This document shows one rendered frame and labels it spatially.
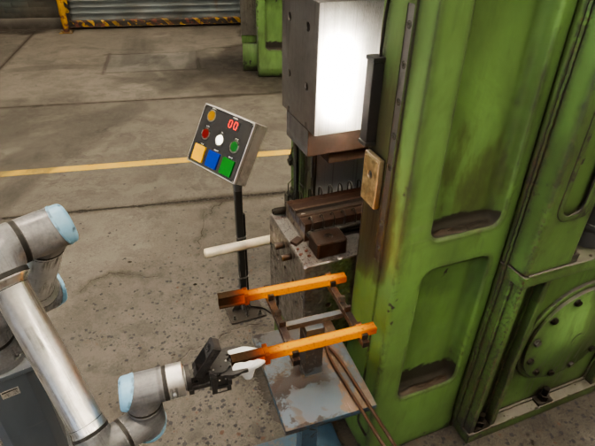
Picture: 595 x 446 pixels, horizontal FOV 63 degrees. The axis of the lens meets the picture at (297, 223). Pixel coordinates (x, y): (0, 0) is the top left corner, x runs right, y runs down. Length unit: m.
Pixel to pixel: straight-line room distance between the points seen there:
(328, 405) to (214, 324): 1.35
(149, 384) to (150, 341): 1.48
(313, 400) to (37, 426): 1.14
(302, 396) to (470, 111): 0.99
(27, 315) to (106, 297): 1.79
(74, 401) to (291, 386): 0.65
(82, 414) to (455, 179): 1.21
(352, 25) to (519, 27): 0.45
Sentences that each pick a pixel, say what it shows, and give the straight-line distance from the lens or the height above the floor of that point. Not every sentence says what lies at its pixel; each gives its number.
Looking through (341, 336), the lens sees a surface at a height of 0.97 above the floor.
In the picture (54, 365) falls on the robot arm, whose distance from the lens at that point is 1.38.
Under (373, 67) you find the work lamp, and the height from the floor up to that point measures 1.62.
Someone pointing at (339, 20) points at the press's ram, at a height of 1.71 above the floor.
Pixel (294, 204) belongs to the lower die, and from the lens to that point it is 1.94.
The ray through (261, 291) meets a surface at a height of 0.97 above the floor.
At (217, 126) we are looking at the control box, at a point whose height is 1.13.
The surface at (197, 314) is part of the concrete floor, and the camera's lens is 2.91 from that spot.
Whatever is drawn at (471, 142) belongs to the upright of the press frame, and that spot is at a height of 1.41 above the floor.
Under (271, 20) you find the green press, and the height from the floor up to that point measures 0.69.
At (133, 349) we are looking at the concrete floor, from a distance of 2.80.
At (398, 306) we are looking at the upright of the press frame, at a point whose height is 0.88.
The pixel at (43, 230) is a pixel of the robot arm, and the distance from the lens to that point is 1.40.
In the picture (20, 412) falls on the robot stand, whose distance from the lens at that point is 2.21.
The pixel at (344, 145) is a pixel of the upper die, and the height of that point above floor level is 1.29.
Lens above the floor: 2.01
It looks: 34 degrees down
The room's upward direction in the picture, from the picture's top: 1 degrees clockwise
